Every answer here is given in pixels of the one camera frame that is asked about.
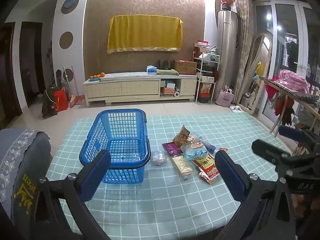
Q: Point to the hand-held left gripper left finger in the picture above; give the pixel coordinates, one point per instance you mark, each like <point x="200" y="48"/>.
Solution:
<point x="96" y="172"/>

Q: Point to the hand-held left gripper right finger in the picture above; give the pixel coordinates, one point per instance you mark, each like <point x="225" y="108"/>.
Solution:
<point x="230" y="175"/>

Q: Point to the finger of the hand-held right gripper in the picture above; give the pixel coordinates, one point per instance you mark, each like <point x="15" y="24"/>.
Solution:
<point x="267" y="150"/>
<point x="292" y="132"/>

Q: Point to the red snack packet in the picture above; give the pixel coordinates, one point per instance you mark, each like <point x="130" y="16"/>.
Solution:
<point x="207" y="171"/>

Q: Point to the blue plastic basket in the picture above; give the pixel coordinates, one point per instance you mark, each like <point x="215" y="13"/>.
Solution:
<point x="125" y="175"/>

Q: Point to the lavender snack packet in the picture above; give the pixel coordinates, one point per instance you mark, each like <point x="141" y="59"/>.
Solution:
<point x="209" y="147"/>

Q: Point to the light blue snack packet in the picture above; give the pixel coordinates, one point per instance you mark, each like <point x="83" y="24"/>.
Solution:
<point x="197" y="153"/>

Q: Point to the long cracker packet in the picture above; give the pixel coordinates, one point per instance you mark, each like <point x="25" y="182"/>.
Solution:
<point x="183" y="167"/>

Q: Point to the yellow-orange snack pouch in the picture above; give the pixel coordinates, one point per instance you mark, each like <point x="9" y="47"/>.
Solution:
<point x="181" y="136"/>

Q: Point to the purple snack packet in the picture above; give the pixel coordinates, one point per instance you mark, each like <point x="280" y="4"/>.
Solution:
<point x="172" y="149"/>

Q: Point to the clear snack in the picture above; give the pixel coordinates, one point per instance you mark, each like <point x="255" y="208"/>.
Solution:
<point x="158" y="158"/>

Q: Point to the person's right forearm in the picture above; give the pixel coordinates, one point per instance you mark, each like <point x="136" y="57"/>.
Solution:
<point x="308" y="230"/>

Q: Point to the person's right hand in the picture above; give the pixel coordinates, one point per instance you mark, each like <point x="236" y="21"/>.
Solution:
<point x="305" y="205"/>

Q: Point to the wooden drying rack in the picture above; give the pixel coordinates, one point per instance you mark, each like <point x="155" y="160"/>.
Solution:
<point x="282" y="90"/>

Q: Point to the red hanging clothes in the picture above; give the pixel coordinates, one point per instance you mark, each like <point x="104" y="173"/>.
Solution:
<point x="271" y="92"/>

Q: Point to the white slipper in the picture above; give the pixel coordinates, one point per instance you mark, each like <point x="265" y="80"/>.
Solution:
<point x="238" y="109"/>
<point x="233" y="108"/>

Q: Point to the pink blanket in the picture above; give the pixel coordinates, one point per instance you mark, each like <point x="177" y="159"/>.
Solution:
<point x="293" y="81"/>

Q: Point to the pink tote bag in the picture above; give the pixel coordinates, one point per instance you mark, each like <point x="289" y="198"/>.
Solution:
<point x="225" y="97"/>

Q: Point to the teal checkered tablecloth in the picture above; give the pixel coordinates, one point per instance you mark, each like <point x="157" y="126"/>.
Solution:
<point x="162" y="205"/>

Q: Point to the pink broom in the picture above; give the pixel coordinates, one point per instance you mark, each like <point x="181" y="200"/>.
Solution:
<point x="75" y="100"/>

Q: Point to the arched floor mirror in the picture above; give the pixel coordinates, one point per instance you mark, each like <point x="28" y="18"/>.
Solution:
<point x="257" y="62"/>

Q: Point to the red paper bag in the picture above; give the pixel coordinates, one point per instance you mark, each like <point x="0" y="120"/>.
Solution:
<point x="61" y="101"/>

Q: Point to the black and red box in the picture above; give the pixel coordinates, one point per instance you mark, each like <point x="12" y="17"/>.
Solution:
<point x="204" y="97"/>

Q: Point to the black bag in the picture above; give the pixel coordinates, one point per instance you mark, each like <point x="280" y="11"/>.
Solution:
<point x="48" y="105"/>

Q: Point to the beige television cabinet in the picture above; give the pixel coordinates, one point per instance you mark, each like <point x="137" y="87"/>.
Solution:
<point x="110" y="90"/>

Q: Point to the orange printed snack bag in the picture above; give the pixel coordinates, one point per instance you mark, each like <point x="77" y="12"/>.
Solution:
<point x="205" y="88"/>

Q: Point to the blue fruit plate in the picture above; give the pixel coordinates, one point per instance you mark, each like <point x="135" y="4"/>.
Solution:
<point x="95" y="79"/>

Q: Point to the beige carton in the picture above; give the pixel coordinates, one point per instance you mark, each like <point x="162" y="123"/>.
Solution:
<point x="207" y="79"/>

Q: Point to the white paper roll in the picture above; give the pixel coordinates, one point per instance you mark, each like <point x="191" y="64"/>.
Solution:
<point x="176" y="94"/>

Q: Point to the white metal shelf rack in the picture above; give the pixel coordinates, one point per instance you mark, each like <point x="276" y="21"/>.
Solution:
<point x="198" y="80"/>

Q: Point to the grey mop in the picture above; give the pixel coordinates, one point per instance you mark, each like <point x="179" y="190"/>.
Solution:
<point x="65" y="76"/>

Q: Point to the standing air conditioner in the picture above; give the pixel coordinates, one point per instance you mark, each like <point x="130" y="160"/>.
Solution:
<point x="226" y="55"/>

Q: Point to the glass sliding door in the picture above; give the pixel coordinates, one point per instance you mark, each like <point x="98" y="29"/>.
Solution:
<point x="287" y="30"/>

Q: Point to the small orange box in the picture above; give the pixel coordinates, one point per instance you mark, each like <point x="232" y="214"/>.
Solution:
<point x="168" y="90"/>

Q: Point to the white and teal box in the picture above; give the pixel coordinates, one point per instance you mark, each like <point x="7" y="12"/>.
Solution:
<point x="170" y="84"/>

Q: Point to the blue tissue box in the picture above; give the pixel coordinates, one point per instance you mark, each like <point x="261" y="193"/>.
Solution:
<point x="151" y="69"/>

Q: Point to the brown cardboard box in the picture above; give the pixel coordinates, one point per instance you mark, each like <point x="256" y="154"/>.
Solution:
<point x="185" y="67"/>

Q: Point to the green folded cloth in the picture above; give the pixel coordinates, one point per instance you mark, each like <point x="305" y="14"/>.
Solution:
<point x="167" y="72"/>

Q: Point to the red and white box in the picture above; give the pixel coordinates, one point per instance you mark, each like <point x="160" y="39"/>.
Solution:
<point x="202" y="44"/>

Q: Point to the dark wooden door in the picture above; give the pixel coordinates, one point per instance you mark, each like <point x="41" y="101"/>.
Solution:
<point x="8" y="75"/>
<point x="31" y="62"/>

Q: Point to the vase with red flowers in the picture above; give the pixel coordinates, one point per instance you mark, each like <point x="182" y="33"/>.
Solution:
<point x="227" y="1"/>

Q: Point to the yellow cover cloth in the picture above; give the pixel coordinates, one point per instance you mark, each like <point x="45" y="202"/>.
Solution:
<point x="143" y="32"/>

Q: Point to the plain round wall disc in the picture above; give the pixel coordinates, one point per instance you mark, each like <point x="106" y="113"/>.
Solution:
<point x="70" y="73"/>
<point x="66" y="40"/>

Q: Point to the round wall disc blue plate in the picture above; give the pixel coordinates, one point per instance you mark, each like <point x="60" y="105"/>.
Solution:
<point x="70" y="4"/>

